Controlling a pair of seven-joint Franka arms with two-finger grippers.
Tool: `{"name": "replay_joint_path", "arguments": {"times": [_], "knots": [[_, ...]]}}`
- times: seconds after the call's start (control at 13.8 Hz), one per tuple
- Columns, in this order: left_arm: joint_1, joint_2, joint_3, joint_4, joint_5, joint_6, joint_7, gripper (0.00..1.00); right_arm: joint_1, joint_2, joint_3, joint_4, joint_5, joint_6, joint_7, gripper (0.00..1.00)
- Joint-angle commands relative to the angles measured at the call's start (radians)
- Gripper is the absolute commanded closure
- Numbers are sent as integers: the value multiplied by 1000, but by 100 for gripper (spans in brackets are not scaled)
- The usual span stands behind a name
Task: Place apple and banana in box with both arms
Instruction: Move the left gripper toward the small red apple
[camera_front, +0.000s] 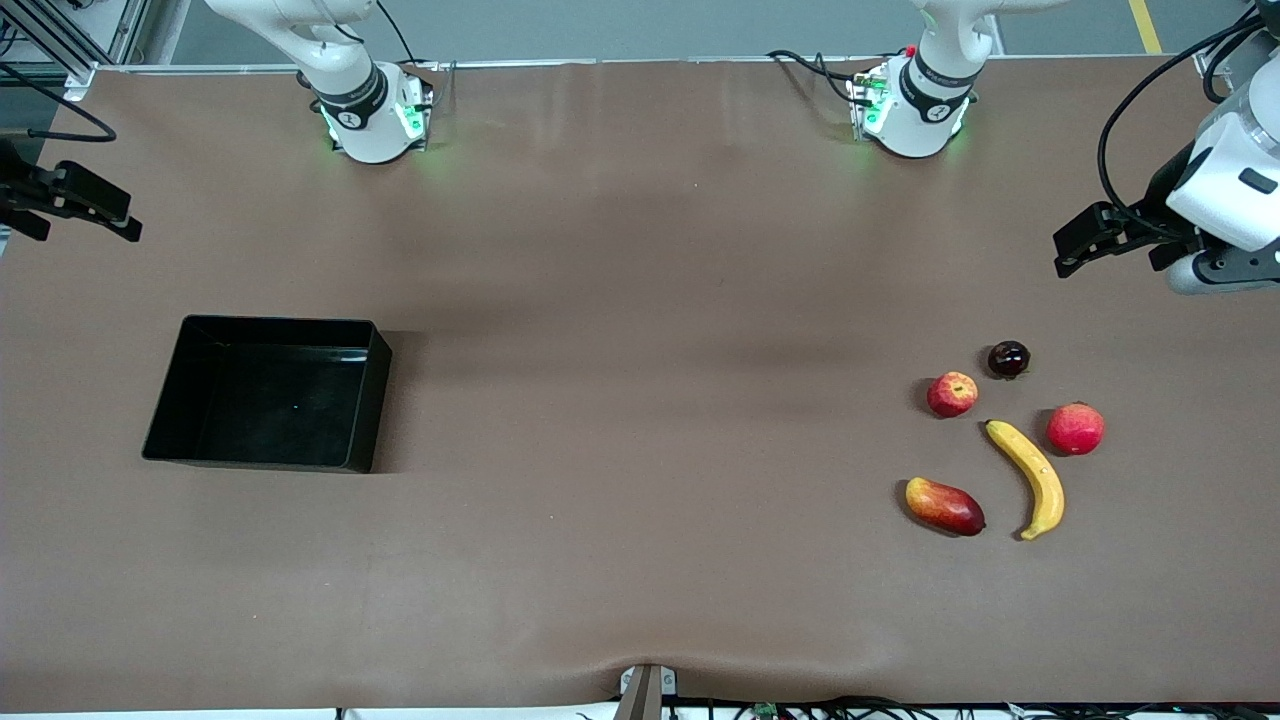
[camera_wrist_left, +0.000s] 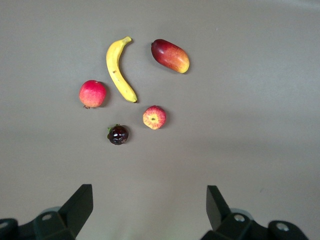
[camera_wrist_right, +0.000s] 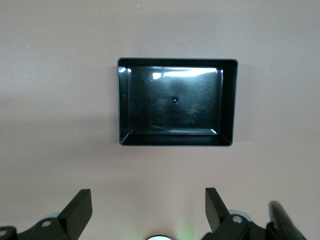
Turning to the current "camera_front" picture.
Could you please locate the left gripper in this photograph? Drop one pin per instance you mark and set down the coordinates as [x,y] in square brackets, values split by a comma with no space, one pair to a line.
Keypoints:
[1163,192]

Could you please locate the dark purple mangosteen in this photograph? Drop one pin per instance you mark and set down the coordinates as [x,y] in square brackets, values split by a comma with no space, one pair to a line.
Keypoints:
[1009,360]

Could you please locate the round red apple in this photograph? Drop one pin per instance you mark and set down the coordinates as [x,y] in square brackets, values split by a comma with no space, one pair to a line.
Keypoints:
[1076,429]

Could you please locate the yellow banana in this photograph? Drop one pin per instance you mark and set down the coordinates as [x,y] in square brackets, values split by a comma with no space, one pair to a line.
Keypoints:
[1035,475]

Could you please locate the red yellow mango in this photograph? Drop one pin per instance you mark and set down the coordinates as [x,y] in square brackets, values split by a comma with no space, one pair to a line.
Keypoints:
[945,507]

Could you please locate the brown table mat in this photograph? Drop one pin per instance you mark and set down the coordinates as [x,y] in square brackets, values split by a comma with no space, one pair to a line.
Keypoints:
[640,250]

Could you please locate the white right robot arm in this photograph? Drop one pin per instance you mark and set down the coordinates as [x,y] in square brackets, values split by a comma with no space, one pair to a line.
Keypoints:
[365,115]

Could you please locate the aluminium frame profile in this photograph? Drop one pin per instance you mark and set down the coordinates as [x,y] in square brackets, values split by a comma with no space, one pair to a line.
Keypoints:
[1215,55]
[70,45]

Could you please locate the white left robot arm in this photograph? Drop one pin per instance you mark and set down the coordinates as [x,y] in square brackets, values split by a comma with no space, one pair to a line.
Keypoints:
[925,110]

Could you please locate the red yellow apple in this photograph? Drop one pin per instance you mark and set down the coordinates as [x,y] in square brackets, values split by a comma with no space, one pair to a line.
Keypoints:
[952,395]

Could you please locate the black plastic box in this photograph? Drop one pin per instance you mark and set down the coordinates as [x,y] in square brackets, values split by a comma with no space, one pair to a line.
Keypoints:
[270,400]

